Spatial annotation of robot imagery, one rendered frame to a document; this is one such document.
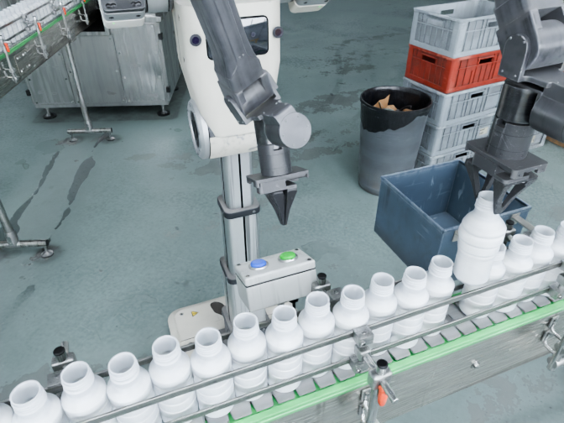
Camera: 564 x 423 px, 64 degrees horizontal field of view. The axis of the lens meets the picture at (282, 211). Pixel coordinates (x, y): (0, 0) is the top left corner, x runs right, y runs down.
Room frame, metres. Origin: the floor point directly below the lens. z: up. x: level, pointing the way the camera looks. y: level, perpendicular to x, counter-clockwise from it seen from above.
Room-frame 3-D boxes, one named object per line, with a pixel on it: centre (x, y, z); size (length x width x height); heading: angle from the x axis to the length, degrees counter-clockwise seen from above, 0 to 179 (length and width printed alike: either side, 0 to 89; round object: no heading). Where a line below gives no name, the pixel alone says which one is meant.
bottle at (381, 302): (0.54, -0.17, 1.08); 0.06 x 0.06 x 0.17
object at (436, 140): (3.05, -1.19, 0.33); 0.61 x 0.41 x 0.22; 118
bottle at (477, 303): (0.63, -0.39, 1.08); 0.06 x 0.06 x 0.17
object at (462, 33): (3.05, -1.19, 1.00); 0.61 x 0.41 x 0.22; 119
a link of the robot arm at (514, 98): (0.60, -0.34, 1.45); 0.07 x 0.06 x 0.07; 23
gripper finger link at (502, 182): (0.60, -0.34, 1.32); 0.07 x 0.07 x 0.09; 22
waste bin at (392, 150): (2.75, -0.72, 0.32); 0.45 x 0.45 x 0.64
